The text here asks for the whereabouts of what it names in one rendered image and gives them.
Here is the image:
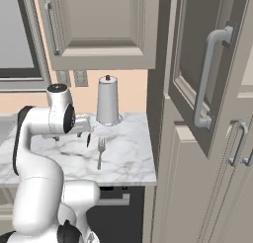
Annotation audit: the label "white paper towel roll holder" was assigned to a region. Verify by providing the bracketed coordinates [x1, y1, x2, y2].
[95, 74, 124, 127]

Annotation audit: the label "metallic fork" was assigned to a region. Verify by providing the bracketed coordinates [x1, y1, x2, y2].
[96, 136, 107, 171]

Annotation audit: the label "beige tall cabinet door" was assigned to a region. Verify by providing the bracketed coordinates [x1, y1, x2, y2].
[211, 134, 253, 243]
[151, 94, 246, 243]

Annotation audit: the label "dark drawer front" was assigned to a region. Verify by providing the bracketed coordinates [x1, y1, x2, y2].
[86, 186, 146, 243]

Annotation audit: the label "grey wall cabinet door handle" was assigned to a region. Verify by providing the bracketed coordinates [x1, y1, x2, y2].
[43, 0, 62, 56]

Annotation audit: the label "large grey curved door handle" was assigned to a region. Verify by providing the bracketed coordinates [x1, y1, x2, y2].
[193, 24, 235, 131]

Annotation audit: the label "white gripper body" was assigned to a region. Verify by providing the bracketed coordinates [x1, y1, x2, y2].
[74, 114, 95, 138]

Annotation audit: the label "grey framed window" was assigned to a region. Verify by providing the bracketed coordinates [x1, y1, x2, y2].
[0, 0, 51, 92]

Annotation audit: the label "beige wall cabinet door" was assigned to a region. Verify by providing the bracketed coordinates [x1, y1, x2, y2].
[34, 0, 161, 71]

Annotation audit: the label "grey drawer handle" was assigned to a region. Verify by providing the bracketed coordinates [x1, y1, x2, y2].
[96, 193, 131, 207]

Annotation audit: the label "grey wall outlet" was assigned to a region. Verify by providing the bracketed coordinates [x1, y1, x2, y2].
[55, 69, 72, 89]
[72, 69, 90, 88]

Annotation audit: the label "grey tall cabinet door handle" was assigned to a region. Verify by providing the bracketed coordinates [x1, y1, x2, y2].
[242, 147, 253, 167]
[227, 121, 250, 168]

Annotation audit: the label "open beige cabinet door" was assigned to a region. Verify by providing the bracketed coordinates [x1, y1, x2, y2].
[167, 0, 253, 160]

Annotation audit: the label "beige base cabinet drawer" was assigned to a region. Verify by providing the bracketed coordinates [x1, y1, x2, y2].
[0, 187, 18, 233]

